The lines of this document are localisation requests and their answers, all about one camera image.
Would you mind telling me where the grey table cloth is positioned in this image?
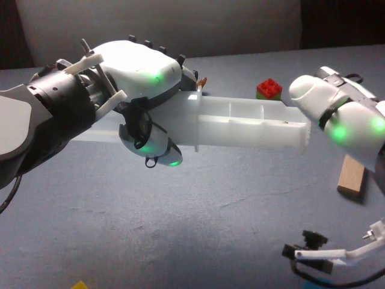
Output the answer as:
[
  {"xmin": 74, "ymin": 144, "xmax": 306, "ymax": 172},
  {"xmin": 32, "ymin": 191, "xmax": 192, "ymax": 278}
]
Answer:
[{"xmin": 0, "ymin": 45, "xmax": 385, "ymax": 289}]

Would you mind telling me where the wooden rectangular block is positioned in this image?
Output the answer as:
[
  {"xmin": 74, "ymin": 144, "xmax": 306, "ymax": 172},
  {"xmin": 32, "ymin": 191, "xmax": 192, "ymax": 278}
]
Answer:
[{"xmin": 336, "ymin": 155, "xmax": 366, "ymax": 195}]

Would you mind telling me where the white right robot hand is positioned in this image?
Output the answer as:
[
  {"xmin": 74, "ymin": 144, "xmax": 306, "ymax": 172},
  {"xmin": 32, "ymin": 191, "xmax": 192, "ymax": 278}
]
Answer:
[{"xmin": 288, "ymin": 66, "xmax": 385, "ymax": 174}]

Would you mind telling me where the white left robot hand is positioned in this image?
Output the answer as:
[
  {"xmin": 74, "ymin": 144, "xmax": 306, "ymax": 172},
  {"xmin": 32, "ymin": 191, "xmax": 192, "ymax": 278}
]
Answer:
[{"xmin": 90, "ymin": 34, "xmax": 200, "ymax": 169}]

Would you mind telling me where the large translucent plastic syringe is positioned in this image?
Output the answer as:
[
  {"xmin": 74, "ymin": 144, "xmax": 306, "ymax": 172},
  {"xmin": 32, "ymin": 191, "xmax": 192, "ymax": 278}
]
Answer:
[{"xmin": 70, "ymin": 87, "xmax": 312, "ymax": 155}]

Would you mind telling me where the red and green toy brick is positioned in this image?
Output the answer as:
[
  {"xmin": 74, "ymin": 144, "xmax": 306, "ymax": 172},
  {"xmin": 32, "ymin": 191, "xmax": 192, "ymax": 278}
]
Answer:
[{"xmin": 256, "ymin": 78, "xmax": 283, "ymax": 101}]

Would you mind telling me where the white backdrop panel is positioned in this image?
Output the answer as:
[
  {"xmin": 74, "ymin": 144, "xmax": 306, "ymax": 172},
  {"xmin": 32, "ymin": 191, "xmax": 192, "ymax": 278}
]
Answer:
[{"xmin": 16, "ymin": 0, "xmax": 303, "ymax": 69}]

